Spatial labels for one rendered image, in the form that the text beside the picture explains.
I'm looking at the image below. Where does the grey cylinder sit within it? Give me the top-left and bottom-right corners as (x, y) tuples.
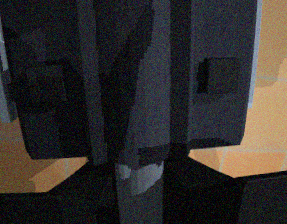
(115, 161), (163, 224)

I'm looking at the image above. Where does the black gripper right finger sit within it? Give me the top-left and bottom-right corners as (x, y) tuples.
(163, 157), (287, 224)

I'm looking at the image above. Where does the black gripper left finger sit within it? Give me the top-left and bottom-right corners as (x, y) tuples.
(0, 161), (120, 224)

